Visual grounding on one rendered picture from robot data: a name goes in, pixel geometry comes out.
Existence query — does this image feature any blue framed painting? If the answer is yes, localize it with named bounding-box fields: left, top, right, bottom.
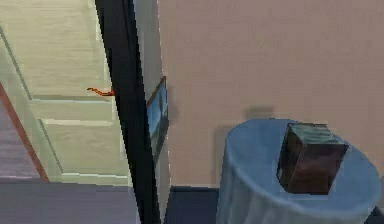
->
left=146, top=76, right=170, bottom=165

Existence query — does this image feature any round blue clothed table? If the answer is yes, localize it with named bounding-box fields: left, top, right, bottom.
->
left=215, top=118, right=383, bottom=224

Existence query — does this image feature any dark brown box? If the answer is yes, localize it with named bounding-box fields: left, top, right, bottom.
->
left=276, top=122, right=350, bottom=196

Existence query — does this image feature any pale green room door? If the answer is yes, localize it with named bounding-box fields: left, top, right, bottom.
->
left=0, top=0, right=134, bottom=187

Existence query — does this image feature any orange door handle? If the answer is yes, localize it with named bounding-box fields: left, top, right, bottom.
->
left=86, top=87, right=115, bottom=98

